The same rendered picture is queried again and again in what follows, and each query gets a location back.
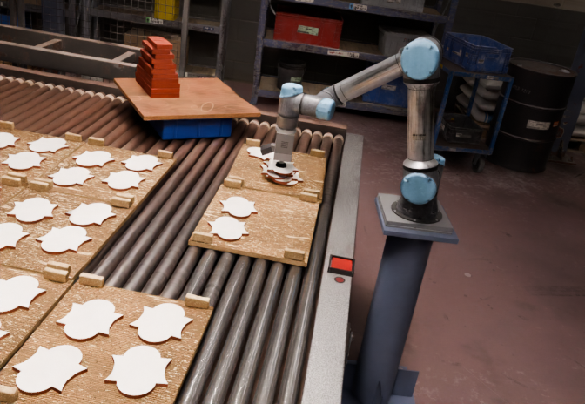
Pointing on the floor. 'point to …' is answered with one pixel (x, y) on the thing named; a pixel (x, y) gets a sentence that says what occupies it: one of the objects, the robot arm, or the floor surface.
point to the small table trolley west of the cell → (469, 114)
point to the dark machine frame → (68, 53)
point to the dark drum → (530, 114)
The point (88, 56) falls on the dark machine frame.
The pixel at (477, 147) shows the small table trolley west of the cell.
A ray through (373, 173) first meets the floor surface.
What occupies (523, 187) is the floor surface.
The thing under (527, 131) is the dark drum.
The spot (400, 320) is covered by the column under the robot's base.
